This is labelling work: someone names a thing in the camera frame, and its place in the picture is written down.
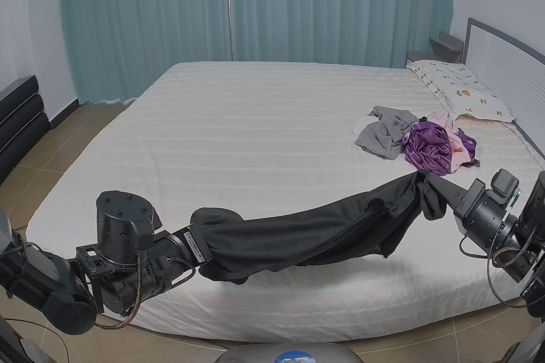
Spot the white garment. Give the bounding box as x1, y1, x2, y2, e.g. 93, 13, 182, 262
353, 115, 377, 137

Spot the black chest of drawers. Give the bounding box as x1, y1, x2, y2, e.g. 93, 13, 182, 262
0, 75, 49, 185

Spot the grey garment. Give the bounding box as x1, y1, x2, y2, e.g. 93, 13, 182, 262
355, 106, 420, 161

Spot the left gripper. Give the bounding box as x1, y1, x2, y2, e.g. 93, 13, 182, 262
164, 225, 213, 268

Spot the grey bedside table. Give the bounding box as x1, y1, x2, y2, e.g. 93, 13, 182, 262
406, 31, 464, 68

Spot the bed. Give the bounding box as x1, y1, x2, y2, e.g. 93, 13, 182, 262
26, 18, 545, 343

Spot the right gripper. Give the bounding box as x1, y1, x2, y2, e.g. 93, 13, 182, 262
452, 178, 518, 258

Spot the pink garment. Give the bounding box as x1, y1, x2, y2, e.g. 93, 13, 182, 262
428, 110, 473, 172

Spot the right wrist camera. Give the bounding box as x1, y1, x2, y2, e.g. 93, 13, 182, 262
492, 169, 521, 205

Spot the white printed pillow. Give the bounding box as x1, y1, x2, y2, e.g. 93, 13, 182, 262
405, 60, 517, 123

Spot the dark purple garment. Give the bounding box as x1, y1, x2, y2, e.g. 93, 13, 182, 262
459, 134, 478, 164

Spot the purple satin garment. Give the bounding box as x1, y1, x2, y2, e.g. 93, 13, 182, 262
401, 121, 454, 177

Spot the black T-shirt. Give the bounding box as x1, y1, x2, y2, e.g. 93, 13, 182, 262
189, 171, 448, 284

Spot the black cable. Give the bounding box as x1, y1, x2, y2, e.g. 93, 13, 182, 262
487, 253, 529, 309

